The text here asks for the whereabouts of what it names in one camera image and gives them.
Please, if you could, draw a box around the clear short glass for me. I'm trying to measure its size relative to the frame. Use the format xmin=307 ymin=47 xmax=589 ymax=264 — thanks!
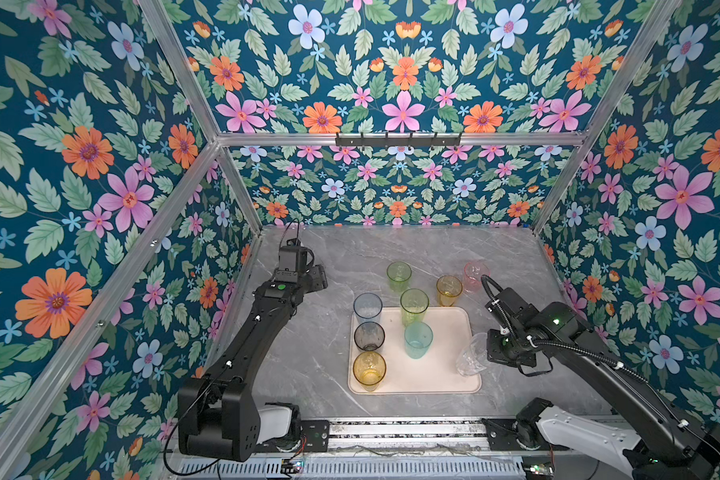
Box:
xmin=456 ymin=332 xmax=490 ymax=376

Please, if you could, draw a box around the blue tall glass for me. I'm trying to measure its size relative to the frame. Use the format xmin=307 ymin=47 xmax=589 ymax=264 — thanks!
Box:
xmin=353 ymin=292 xmax=383 ymax=324

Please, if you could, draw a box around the beige plastic tray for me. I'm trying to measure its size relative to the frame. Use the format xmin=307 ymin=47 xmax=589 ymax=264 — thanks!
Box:
xmin=347 ymin=307 xmax=481 ymax=395

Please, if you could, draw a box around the grey tall glass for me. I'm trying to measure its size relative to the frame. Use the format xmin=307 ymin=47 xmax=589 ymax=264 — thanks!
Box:
xmin=353 ymin=322 xmax=386 ymax=352

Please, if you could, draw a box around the teal short glass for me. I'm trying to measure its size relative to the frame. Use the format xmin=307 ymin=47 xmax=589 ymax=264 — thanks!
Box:
xmin=403 ymin=322 xmax=434 ymax=359

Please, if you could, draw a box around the green short glass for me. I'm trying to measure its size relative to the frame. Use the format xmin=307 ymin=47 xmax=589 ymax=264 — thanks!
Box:
xmin=386 ymin=261 xmax=412 ymax=293

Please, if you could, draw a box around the light green tall glass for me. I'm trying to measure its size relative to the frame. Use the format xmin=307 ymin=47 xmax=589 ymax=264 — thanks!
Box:
xmin=400 ymin=288 xmax=430 ymax=327

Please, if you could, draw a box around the yellow tall glass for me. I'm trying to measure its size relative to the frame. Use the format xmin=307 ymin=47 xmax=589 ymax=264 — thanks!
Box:
xmin=352 ymin=351 xmax=387 ymax=391

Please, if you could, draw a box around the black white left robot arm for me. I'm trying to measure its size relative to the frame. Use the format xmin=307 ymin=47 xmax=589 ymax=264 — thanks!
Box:
xmin=176 ymin=265 xmax=327 ymax=462

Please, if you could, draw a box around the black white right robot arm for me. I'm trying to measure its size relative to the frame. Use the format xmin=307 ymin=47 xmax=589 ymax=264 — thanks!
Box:
xmin=486 ymin=299 xmax=720 ymax=479

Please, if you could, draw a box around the yellow short glass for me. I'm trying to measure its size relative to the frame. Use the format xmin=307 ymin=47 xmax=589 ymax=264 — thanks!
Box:
xmin=436 ymin=275 xmax=463 ymax=307

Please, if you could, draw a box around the pink short glass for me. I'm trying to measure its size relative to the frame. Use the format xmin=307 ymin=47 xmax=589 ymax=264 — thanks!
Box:
xmin=463 ymin=260 xmax=490 ymax=292

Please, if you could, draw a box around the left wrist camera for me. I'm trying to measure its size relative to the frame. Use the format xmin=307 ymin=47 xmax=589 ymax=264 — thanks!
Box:
xmin=273 ymin=238 xmax=314 ymax=284

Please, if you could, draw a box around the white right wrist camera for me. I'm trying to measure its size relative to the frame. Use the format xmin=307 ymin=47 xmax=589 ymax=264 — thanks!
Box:
xmin=488 ymin=288 xmax=529 ymax=329

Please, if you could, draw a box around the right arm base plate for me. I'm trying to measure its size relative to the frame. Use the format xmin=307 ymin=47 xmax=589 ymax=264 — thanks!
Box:
xmin=479 ymin=418 xmax=568 ymax=452

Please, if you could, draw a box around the white vented cable duct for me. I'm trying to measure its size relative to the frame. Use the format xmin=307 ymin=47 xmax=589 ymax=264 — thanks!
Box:
xmin=177 ymin=456 xmax=526 ymax=479

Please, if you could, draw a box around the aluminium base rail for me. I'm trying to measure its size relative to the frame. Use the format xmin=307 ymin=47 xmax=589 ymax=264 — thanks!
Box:
xmin=155 ymin=416 xmax=661 ymax=460

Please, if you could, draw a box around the metal hook rail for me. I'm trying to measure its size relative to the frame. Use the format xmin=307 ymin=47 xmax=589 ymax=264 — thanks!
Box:
xmin=334 ymin=132 xmax=462 ymax=149

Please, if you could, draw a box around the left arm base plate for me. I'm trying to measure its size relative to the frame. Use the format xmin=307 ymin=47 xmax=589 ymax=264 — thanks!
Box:
xmin=254 ymin=419 xmax=331 ymax=454

